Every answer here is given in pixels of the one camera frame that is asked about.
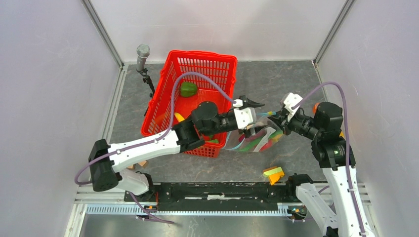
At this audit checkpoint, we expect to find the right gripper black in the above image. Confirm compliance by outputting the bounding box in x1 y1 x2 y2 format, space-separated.
267 108 323 140

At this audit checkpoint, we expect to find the clear zip top bag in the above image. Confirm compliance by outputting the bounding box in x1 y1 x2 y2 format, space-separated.
223 111 283 153

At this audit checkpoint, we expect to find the long green chili pepper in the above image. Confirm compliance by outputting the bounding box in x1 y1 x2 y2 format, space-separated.
239 138 267 152

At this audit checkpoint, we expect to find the red apple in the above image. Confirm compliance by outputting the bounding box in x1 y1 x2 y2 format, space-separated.
259 141 276 152

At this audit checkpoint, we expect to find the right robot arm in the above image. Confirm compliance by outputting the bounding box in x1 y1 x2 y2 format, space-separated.
270 93 376 237

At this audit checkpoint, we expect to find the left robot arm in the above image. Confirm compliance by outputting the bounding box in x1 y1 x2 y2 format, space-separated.
89 99 262 201

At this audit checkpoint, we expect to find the orange half-round block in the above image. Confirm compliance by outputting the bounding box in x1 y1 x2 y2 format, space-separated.
313 102 321 114

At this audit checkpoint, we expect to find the yellow orange toy sandwich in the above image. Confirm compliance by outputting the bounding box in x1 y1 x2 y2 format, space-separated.
262 166 285 186

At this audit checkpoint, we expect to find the red plastic basket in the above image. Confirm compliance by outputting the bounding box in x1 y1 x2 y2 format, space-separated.
141 50 238 139

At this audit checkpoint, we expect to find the green bell pepper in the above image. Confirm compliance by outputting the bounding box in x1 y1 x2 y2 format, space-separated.
180 81 198 97

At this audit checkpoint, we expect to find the wooden toy cube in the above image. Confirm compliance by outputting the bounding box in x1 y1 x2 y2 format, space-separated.
127 160 149 170

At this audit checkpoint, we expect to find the grey microphone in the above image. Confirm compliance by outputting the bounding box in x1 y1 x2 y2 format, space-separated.
136 44 151 72

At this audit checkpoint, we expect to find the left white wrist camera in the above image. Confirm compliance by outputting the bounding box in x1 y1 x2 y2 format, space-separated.
233 99 257 130

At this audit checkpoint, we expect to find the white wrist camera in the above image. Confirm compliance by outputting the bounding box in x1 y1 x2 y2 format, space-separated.
281 92 303 121
233 99 257 130

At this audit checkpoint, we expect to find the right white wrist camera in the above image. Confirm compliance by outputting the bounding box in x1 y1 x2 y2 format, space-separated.
281 92 303 121

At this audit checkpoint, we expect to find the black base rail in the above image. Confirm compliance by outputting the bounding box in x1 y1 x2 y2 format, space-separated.
136 182 300 211

